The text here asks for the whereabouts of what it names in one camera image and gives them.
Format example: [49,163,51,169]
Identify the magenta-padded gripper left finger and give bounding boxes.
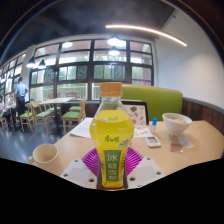
[60,147,102,190]

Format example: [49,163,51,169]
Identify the small blue-capped bottle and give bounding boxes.
[150,117,158,134]

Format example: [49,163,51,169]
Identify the small white device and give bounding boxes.
[144,134,162,149]

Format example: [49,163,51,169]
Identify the wooden chairs with green seats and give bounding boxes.
[0,98,88,134]

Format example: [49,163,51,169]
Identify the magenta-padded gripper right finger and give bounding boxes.
[124,145,167,190]

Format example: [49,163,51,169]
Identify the printed menu card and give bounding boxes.
[133,124,154,138]

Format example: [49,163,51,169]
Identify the black framed menu stand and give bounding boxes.
[121,99,150,127]

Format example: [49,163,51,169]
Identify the cream ribbed mug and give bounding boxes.
[28,143,64,177]

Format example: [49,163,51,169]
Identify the white paper sheet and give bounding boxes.
[69,117,94,139]

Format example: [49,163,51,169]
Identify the person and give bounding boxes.
[0,94,13,125]
[13,76,30,118]

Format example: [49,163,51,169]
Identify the wooden dining table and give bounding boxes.
[39,96,77,131]

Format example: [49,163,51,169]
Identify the clear sachet packet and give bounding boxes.
[169,134,194,154]

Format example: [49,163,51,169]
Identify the white bowl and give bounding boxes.
[161,112,193,137]

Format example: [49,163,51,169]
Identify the long curved ceiling light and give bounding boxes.
[105,23,188,48]

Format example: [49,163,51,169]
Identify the green upholstered bench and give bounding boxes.
[99,84,184,123]

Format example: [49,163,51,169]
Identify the yellow drink bottle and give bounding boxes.
[89,82,135,190]

